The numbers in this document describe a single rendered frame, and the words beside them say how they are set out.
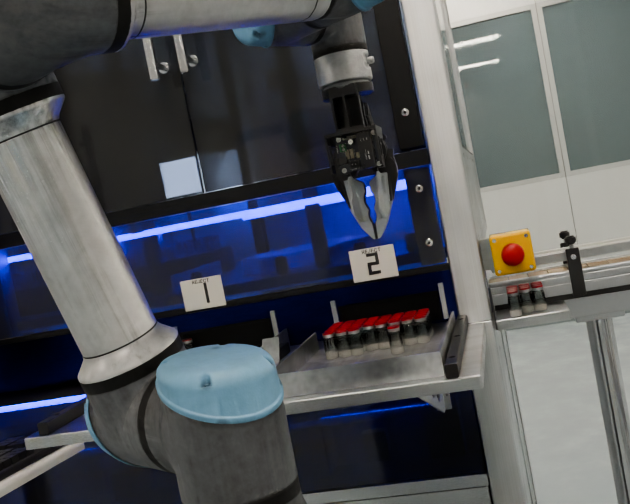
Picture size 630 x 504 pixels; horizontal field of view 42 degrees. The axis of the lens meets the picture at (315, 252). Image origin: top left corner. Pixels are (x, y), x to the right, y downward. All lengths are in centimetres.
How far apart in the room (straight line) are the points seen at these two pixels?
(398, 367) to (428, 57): 61
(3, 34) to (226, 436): 40
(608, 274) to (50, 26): 117
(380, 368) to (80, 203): 51
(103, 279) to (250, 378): 20
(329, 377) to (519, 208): 499
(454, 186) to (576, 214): 465
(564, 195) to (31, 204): 546
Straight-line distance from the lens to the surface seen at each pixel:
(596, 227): 617
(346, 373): 119
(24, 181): 86
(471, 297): 153
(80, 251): 86
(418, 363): 117
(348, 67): 113
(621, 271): 165
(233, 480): 79
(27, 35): 77
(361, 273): 154
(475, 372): 116
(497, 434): 159
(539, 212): 613
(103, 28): 78
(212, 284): 162
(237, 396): 77
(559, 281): 164
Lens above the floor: 114
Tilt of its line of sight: 3 degrees down
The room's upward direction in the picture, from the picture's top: 11 degrees counter-clockwise
